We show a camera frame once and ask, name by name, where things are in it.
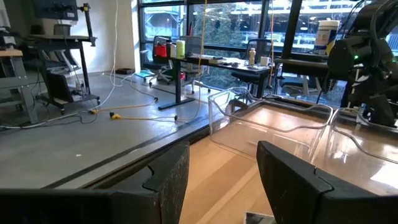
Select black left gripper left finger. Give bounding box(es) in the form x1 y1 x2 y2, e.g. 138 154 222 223
0 141 190 224

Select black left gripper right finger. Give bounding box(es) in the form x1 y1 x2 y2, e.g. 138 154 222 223
256 140 398 224

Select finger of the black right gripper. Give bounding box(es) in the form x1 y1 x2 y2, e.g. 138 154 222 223
363 92 398 129

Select black jewel case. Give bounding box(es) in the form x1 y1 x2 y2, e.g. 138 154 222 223
244 212 277 224

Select clear plastic bin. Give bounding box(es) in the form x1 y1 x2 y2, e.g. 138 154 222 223
207 86 334 162
310 107 398 197

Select white wipes canister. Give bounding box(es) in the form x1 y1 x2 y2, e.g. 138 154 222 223
313 20 340 56

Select dark desk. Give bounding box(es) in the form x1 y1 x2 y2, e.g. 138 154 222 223
273 57 332 78

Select dark office chair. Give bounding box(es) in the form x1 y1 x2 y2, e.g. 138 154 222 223
277 76 323 98

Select teal flat item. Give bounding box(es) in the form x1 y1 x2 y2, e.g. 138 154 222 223
135 70 156 79

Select black office desk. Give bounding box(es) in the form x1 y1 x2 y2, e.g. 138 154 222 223
157 55 272 111

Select red bag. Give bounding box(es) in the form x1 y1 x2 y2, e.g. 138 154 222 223
154 43 169 58

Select green bottle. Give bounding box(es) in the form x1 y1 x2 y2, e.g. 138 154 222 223
175 40 186 60

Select grey mesh office chair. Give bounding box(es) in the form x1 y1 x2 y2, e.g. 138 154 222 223
179 35 212 94

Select black equipment cart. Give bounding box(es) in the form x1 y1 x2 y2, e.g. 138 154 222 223
27 2 102 114

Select grey metal stand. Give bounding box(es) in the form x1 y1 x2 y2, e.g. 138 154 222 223
0 48 40 125

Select dark monitor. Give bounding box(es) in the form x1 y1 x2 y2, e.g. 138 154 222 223
33 0 79 22

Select yellow extension cord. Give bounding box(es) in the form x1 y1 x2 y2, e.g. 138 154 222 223
110 0 208 123

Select black window frame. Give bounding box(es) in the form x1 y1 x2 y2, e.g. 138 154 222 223
136 0 398 103

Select yellow floor cable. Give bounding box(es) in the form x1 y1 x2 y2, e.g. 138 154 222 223
89 96 159 114

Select thin hanging cord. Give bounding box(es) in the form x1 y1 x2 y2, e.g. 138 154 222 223
269 0 275 90

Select white hanging cable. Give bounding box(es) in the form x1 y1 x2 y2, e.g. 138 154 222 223
0 0 137 130

